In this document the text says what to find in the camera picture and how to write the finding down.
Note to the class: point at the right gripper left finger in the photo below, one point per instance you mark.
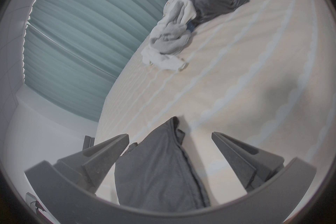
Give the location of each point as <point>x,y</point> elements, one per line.
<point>99,162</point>

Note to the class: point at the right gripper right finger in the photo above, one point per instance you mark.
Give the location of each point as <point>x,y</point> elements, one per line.
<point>246,162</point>

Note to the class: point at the black T-shirt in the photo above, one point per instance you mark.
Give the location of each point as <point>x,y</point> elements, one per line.
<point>157,173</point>

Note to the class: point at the bed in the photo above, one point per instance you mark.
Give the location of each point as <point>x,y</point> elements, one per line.
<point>249,73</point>

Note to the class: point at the pile of clothes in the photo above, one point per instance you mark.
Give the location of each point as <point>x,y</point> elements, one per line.
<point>170,36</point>

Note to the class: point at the blue-green curtain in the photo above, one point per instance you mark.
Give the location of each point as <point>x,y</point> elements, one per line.
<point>105,7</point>
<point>68,76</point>

